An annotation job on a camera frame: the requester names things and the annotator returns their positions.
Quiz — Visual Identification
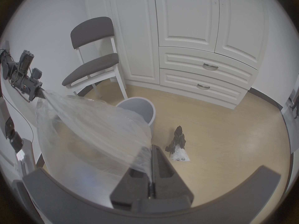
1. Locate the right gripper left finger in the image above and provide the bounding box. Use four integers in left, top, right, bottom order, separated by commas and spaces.
110, 148, 153, 210

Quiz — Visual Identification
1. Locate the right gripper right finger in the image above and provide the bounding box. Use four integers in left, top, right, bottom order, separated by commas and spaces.
152, 144, 195, 208

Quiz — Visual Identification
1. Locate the black plastic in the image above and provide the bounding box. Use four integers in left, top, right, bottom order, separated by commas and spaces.
165, 125, 186, 154

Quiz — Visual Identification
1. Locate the clear plastic bag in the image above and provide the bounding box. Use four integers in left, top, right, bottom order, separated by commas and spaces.
36, 90, 153, 179

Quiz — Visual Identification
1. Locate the white trash bin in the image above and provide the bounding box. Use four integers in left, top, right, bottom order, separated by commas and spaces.
116, 97, 156, 131

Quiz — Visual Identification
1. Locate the clear printed wrapper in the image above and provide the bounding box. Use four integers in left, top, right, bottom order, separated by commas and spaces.
169, 145, 191, 162

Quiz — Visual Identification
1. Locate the white chair with grey cushions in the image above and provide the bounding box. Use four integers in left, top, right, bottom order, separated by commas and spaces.
62, 16, 128, 100

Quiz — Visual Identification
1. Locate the white wardrobe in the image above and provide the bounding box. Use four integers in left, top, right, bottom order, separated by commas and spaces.
84, 0, 269, 109

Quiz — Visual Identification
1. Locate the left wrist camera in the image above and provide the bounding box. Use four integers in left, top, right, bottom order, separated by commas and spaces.
31, 68, 43, 82

